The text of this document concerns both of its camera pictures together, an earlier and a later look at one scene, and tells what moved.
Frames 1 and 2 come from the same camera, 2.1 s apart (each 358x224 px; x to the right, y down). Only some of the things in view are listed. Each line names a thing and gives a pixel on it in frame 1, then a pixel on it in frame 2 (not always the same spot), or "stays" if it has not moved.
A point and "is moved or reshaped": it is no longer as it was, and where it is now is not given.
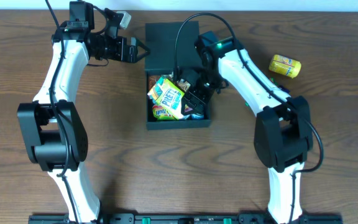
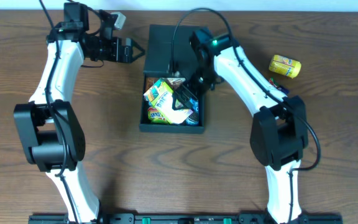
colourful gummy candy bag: (160, 113) → (154, 116)
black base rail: (187, 218) stays
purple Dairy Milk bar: (284, 89) stays
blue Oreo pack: (197, 116) is moved or reshaped
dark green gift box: (160, 39) is moved or reshaped
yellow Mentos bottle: (285, 66) stays
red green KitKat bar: (273, 81) stays
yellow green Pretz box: (168, 97) is moved or reshaped
